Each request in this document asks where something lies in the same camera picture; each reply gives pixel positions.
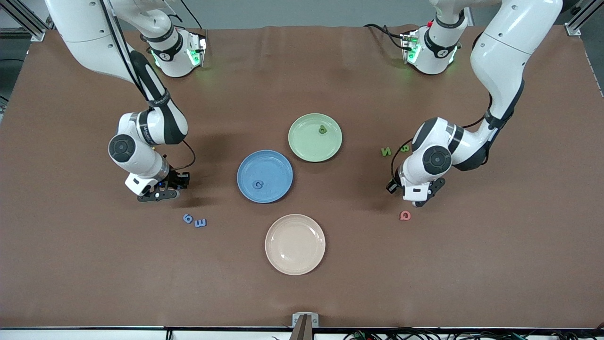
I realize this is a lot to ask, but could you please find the black left base cable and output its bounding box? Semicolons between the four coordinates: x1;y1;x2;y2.
363;23;407;51

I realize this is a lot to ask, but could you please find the tan camera pole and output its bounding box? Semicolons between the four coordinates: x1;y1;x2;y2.
289;315;314;340

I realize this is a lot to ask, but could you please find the beige plate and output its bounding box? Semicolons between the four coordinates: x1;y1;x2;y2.
264;214;327;276

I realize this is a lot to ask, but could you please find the black right base cable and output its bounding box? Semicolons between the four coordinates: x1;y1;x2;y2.
181;0;209;43

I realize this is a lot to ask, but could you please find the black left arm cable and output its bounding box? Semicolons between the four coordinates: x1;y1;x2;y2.
390;31;494;183

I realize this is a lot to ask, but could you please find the brown table cover sheet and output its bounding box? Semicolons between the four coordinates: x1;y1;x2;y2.
0;25;604;329

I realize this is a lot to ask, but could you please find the blue plate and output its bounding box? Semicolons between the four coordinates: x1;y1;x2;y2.
236;150;294;204

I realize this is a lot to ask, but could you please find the light green plate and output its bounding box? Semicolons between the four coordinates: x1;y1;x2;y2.
288;113;343;163

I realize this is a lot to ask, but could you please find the aluminium frame profile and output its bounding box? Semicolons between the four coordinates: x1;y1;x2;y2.
0;0;48;41
564;0;604;37

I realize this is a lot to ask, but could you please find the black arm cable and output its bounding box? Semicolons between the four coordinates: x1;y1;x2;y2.
390;31;494;183
99;0;196;171

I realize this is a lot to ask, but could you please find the black base cable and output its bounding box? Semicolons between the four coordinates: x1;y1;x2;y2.
363;23;407;51
181;0;209;43

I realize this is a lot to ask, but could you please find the grey metal pole bracket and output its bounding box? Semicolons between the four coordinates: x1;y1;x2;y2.
292;312;319;328

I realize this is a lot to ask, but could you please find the black floor cable bundle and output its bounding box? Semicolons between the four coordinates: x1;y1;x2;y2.
342;323;604;340

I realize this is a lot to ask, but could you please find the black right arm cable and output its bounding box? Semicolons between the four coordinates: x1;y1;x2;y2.
99;0;196;171

